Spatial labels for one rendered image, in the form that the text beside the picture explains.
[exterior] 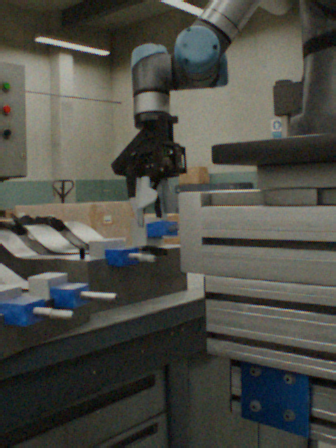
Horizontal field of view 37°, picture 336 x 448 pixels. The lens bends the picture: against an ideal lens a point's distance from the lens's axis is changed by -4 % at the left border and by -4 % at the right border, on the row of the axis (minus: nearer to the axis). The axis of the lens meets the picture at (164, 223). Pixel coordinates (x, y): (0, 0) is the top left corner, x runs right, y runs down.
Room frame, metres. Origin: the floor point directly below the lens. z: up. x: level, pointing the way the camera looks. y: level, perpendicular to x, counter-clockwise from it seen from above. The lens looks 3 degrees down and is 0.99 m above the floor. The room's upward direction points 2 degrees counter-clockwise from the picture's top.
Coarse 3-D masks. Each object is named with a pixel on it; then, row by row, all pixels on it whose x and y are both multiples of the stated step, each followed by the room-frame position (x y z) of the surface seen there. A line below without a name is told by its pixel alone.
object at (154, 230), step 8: (144, 216) 0.97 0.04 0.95; (136, 224) 0.99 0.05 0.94; (144, 224) 0.97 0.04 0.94; (152, 224) 0.96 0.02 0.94; (160, 224) 0.95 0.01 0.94; (168, 224) 0.96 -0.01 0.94; (176, 224) 0.95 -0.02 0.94; (136, 232) 0.98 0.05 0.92; (144, 232) 0.97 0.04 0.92; (152, 232) 0.96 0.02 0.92; (160, 232) 0.95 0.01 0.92; (168, 232) 0.96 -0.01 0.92; (176, 232) 0.97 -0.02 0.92; (136, 240) 0.98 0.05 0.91; (144, 240) 0.97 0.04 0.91; (152, 240) 0.98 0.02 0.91; (160, 240) 1.00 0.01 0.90
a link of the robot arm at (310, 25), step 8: (304, 0) 0.48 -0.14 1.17; (312, 0) 0.45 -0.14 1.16; (304, 8) 0.49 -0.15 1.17; (312, 8) 0.47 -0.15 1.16; (320, 8) 0.45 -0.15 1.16; (328, 8) 0.44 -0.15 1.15; (304, 16) 0.50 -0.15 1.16; (312, 16) 0.48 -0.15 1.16; (320, 16) 0.47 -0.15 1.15; (328, 16) 0.46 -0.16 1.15; (304, 24) 0.50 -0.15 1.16; (312, 24) 0.48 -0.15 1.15; (320, 24) 0.47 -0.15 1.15; (328, 24) 0.46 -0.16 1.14; (304, 32) 0.50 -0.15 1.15; (312, 32) 0.48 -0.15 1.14; (320, 32) 0.47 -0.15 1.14; (304, 40) 0.50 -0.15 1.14
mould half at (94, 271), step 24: (0, 240) 1.02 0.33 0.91; (48, 240) 1.09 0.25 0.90; (24, 264) 0.96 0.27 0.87; (48, 264) 0.91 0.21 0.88; (72, 264) 0.87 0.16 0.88; (96, 264) 0.86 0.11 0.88; (144, 264) 0.94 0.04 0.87; (168, 264) 0.99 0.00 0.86; (96, 288) 0.85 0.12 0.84; (120, 288) 0.90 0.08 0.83; (144, 288) 0.94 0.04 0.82; (168, 288) 0.99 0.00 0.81; (96, 312) 0.85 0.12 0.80
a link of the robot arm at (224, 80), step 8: (224, 56) 1.00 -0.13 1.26; (176, 64) 1.00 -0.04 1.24; (224, 64) 0.99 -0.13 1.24; (176, 72) 1.00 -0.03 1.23; (216, 72) 0.97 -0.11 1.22; (224, 72) 1.00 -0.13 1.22; (176, 80) 1.01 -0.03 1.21; (184, 80) 1.01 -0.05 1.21; (192, 80) 0.97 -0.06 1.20; (200, 80) 1.07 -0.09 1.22; (208, 80) 0.98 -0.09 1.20; (216, 80) 1.01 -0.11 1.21; (224, 80) 1.01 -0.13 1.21; (176, 88) 1.03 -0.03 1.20; (184, 88) 1.03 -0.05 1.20; (192, 88) 1.03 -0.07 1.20; (200, 88) 1.03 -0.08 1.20; (208, 88) 1.04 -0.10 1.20
